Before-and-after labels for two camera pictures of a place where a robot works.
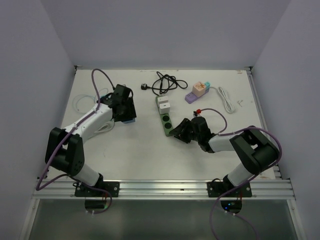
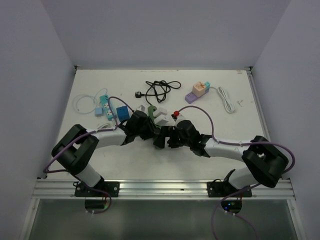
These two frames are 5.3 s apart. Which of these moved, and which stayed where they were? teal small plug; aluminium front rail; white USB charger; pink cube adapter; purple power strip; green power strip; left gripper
Moved: white USB charger; left gripper; green power strip
Stayed: purple power strip; teal small plug; aluminium front rail; pink cube adapter
